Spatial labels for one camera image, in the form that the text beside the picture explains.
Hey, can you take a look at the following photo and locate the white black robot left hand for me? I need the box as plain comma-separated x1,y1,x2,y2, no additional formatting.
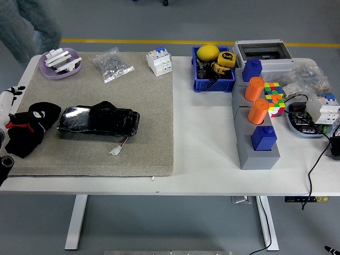
0,85,45,131

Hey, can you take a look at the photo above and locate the black rag with red tag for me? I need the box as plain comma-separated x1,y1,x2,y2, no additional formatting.
5,102,62,159

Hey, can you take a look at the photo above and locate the glossy black display panel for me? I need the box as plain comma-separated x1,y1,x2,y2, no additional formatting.
56,100,140,138

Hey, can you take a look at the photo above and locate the black table control panel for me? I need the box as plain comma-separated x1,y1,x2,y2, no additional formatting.
284,195,330,203

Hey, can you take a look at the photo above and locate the purple plastic tray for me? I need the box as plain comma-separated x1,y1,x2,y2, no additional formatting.
38,47,82,80

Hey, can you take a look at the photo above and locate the white plastic clip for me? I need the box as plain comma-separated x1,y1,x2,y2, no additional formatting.
44,48,76,66
54,56,82,73

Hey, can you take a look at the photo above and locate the white table leg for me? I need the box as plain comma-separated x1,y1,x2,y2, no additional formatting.
256,195,280,252
64,195,88,251

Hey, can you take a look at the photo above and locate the person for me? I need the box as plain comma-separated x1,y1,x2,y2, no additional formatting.
0,0,63,70

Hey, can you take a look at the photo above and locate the black power adapter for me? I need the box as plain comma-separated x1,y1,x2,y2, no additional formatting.
329,137,340,162

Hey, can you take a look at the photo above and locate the clear bag of screws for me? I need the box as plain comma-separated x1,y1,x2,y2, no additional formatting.
91,47,135,84

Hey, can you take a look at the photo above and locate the grey-brown mat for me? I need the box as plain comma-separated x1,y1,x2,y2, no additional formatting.
7,51,175,178

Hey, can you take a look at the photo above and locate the grey peg holder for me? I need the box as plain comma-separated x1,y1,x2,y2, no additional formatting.
231,67,281,171

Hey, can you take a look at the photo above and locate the light blue tray with electronics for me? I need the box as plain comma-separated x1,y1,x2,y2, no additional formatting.
285,100,335,139

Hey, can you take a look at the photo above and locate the blue square peg block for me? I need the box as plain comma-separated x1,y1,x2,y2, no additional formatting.
251,125,278,151
242,58,263,83

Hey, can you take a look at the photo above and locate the multicolour puzzle cube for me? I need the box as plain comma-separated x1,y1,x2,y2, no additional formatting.
265,94,286,118
263,82,284,97

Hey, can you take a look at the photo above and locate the orange cylinder peg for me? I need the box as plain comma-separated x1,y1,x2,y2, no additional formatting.
244,76,266,102
248,99,270,125

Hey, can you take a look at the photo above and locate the clear bag of small parts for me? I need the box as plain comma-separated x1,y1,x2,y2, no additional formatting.
285,63,332,94

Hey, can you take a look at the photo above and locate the dark screwdriver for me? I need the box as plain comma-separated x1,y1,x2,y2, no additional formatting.
195,57,210,80

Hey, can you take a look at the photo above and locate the blue plastic bin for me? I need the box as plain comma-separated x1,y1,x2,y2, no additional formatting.
191,46,237,94

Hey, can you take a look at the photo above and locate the yellow lemon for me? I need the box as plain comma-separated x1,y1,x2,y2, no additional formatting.
196,44,220,61

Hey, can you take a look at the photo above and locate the small yellow tape measure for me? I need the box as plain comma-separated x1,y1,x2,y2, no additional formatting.
212,62,231,77

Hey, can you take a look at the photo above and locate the large yellow tape measure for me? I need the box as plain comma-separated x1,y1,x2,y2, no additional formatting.
217,51,237,69

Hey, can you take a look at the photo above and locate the black cable by table leg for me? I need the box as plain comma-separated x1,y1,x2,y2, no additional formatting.
249,195,272,255

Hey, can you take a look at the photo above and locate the black power cable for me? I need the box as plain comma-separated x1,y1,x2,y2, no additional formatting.
283,94,333,210

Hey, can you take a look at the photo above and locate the grey bracket under table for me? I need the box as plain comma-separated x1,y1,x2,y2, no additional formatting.
230,195,253,205

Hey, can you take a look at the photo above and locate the white connector with coloured wires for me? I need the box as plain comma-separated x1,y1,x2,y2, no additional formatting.
109,137,131,156

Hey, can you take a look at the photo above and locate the white circuit breaker blue switch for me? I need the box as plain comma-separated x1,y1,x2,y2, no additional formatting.
305,91,340,125
146,46,173,78

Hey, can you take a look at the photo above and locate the white switch in clear bag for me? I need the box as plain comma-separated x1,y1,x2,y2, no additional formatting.
281,82,302,99

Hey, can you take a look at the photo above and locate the grey electrical enclosure box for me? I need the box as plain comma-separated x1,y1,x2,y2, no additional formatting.
232,39,295,80

